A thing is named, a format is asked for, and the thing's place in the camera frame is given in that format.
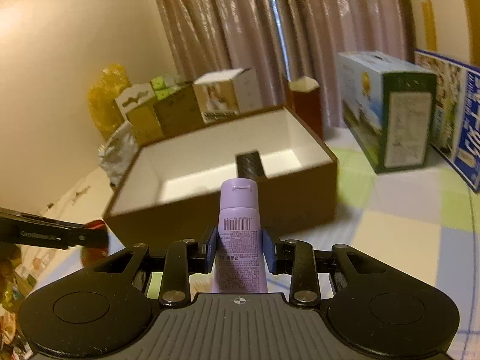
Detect yellow plastic bag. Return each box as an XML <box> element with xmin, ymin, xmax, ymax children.
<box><xmin>87</xmin><ymin>63</ymin><xmax>131</xmax><ymax>141</ymax></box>

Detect pink brown curtain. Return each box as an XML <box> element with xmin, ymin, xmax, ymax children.
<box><xmin>156</xmin><ymin>0</ymin><xmax>414</xmax><ymax>127</ymax></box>

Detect purple lotion tube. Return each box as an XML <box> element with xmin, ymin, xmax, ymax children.
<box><xmin>212</xmin><ymin>178</ymin><xmax>267</xmax><ymax>294</ymax></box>

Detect white yellow hang-tab box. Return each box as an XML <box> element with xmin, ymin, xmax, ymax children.
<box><xmin>115</xmin><ymin>83</ymin><xmax>164</xmax><ymax>146</ymax></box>

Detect dark red paper bag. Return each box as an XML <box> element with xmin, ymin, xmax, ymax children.
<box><xmin>282</xmin><ymin>76</ymin><xmax>324</xmax><ymax>139</ymax></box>

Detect blue white milk carton box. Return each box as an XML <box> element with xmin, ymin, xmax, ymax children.
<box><xmin>415</xmin><ymin>49</ymin><xmax>479</xmax><ymax>194</ymax></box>

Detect red snack packet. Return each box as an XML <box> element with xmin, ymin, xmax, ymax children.
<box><xmin>80</xmin><ymin>219</ymin><xmax>110</xmax><ymax>267</ymax></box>

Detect checkered bed sheet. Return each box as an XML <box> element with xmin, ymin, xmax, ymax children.
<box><xmin>22</xmin><ymin>126</ymin><xmax>480</xmax><ymax>360</ymax></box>

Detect white photo product box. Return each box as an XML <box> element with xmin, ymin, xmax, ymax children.
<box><xmin>193</xmin><ymin>68</ymin><xmax>264</xmax><ymax>124</ymax></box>

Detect black rectangular product box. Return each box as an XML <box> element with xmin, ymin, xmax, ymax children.
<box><xmin>236</xmin><ymin>150</ymin><xmax>266</xmax><ymax>180</ymax></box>

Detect green white small boxes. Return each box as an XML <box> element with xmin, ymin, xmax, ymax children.
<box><xmin>150</xmin><ymin>75</ymin><xmax>185</xmax><ymax>101</ymax></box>

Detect brown open cardboard box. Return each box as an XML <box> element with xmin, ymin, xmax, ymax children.
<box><xmin>103</xmin><ymin>107</ymin><xmax>338</xmax><ymax>250</ymax></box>

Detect brown corrugated cardboard box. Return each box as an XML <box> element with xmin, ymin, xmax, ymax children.
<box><xmin>154</xmin><ymin>85</ymin><xmax>204</xmax><ymax>137</ymax></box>

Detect green white milk carton box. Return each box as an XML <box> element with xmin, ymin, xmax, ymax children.
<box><xmin>336</xmin><ymin>51</ymin><xmax>437</xmax><ymax>174</ymax></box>

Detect yellow wooden stick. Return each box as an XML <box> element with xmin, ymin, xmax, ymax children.
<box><xmin>421</xmin><ymin>0</ymin><xmax>438</xmax><ymax>52</ymax></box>

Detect crumpled white plastic bag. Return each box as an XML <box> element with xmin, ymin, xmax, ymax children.
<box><xmin>98</xmin><ymin>121</ymin><xmax>138</xmax><ymax>189</ymax></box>

